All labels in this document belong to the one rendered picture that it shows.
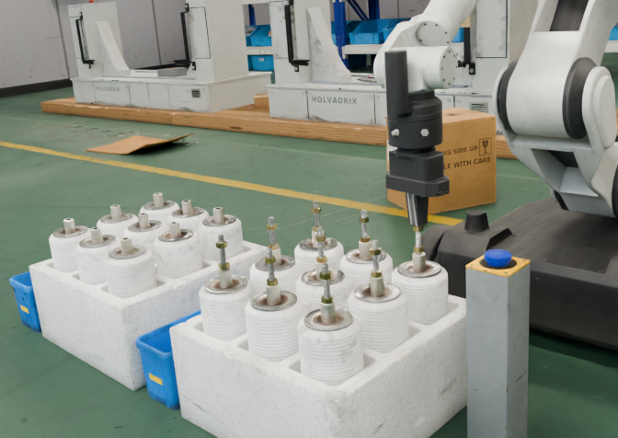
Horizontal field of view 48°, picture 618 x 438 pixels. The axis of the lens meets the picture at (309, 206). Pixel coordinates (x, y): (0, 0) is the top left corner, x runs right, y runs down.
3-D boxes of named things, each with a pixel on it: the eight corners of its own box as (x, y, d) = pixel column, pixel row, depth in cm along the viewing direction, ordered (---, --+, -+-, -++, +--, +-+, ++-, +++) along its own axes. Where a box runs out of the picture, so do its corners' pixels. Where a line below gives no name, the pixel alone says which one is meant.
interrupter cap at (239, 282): (240, 275, 125) (240, 271, 125) (254, 289, 118) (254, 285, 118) (199, 284, 122) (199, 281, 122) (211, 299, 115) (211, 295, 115)
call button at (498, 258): (492, 259, 107) (492, 247, 106) (516, 264, 104) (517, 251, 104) (479, 267, 104) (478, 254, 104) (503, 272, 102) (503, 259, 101)
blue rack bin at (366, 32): (377, 40, 717) (376, 18, 711) (408, 40, 692) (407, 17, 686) (347, 45, 682) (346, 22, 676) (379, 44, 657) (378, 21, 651)
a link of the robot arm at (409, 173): (464, 189, 114) (463, 116, 111) (424, 202, 109) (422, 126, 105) (408, 178, 124) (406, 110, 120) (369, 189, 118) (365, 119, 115)
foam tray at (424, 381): (324, 335, 154) (318, 259, 149) (482, 392, 128) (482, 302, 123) (180, 418, 127) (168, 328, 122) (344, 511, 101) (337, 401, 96)
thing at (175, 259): (190, 301, 160) (180, 225, 155) (217, 311, 153) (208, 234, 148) (155, 316, 153) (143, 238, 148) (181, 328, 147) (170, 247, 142)
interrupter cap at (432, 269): (424, 259, 125) (424, 256, 125) (451, 272, 119) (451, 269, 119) (388, 270, 122) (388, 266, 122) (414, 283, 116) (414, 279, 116)
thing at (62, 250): (92, 294, 168) (79, 223, 163) (113, 304, 161) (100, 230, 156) (54, 308, 161) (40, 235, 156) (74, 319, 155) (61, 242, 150)
